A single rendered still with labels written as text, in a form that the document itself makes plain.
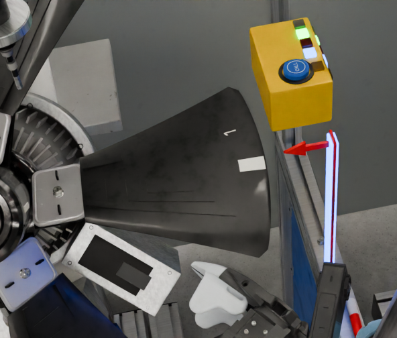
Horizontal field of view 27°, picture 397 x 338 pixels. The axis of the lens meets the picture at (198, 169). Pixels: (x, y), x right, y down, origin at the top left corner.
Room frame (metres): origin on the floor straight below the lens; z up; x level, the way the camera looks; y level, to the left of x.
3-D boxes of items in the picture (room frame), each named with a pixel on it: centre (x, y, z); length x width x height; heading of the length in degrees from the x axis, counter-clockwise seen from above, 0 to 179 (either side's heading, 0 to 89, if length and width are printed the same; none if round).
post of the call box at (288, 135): (0.99, -0.17, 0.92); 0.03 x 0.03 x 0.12; 2
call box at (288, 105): (0.99, -0.17, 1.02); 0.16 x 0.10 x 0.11; 2
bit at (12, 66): (0.68, 0.18, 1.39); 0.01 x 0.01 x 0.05
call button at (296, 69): (0.94, -0.17, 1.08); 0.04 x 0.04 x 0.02
